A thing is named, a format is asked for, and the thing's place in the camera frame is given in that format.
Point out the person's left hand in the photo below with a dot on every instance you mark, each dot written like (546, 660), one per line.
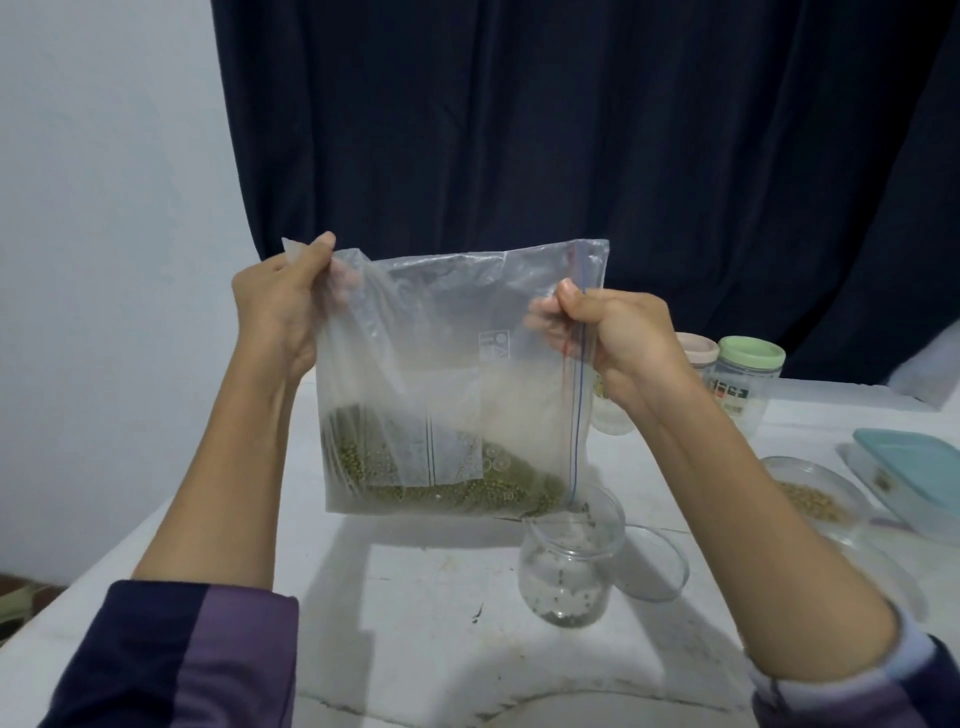
(285, 308)

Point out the person's right hand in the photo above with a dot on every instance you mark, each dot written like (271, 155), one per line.
(627, 342)

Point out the transparent jar pink lid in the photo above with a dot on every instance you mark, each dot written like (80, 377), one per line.
(699, 350)

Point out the transparent jar blue lid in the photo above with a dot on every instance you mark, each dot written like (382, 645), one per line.
(609, 413)

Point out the transparent jar green lid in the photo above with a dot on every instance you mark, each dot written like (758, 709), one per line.
(746, 383)

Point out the clear bag with green beans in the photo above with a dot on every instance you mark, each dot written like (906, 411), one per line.
(450, 360)

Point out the pile of green beans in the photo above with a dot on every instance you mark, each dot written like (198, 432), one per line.
(495, 488)

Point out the clear round lid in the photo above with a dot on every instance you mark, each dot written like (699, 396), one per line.
(653, 566)

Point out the pile of yellow soybeans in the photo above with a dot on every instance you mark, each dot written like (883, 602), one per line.
(813, 503)

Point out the person's right forearm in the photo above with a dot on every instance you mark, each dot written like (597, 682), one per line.
(765, 555)

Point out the person's left forearm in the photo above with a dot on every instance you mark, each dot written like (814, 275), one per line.
(218, 480)

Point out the dark navy curtain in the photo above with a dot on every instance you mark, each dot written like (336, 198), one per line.
(600, 135)

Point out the teal lidded plastic container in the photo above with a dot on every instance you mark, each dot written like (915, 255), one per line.
(915, 477)

